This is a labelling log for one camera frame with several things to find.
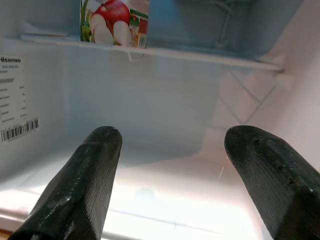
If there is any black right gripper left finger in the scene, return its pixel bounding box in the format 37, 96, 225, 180
14, 125, 124, 240

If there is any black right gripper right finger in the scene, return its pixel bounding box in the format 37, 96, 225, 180
224, 124, 320, 240

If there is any glass fridge shelf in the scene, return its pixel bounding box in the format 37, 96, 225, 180
0, 32, 286, 73

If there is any white Hisense label sticker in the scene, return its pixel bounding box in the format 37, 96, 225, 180
0, 55, 40, 144

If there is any apple juice carton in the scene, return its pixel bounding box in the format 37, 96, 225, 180
79, 0, 150, 49

